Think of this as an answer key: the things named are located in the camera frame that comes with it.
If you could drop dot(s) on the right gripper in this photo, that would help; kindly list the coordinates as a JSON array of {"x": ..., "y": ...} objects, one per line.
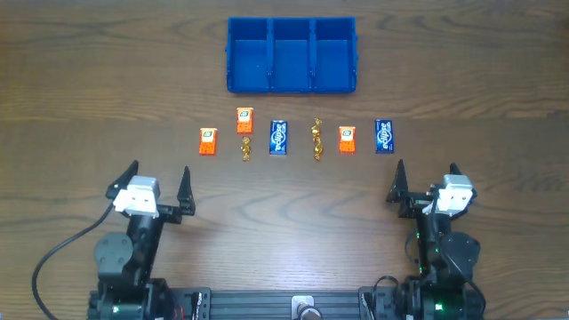
[{"x": 413, "y": 205}]

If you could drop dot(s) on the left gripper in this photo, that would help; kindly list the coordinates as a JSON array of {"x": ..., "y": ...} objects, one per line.
[{"x": 169, "y": 213}]

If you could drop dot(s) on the blue candy pack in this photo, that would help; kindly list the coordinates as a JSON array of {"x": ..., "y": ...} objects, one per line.
[
  {"x": 384, "y": 137},
  {"x": 278, "y": 138}
]

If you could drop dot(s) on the orange candy box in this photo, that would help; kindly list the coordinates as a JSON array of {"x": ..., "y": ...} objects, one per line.
[
  {"x": 244, "y": 122},
  {"x": 347, "y": 141},
  {"x": 208, "y": 143}
]

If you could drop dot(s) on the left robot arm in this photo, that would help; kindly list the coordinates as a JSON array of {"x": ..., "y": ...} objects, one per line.
[{"x": 126, "y": 253}]

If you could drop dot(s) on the blue tray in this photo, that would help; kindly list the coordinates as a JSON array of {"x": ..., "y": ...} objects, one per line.
[{"x": 291, "y": 66}]

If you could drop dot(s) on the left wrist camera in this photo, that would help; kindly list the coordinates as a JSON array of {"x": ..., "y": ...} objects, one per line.
[{"x": 138, "y": 195}]

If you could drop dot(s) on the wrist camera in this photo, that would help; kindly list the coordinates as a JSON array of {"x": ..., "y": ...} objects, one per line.
[
  {"x": 138, "y": 195},
  {"x": 453, "y": 191}
]

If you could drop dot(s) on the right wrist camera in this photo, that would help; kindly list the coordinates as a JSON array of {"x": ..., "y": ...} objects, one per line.
[{"x": 453, "y": 191}]

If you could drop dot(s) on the mounting rail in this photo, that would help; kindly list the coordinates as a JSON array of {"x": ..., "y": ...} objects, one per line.
[{"x": 253, "y": 304}]

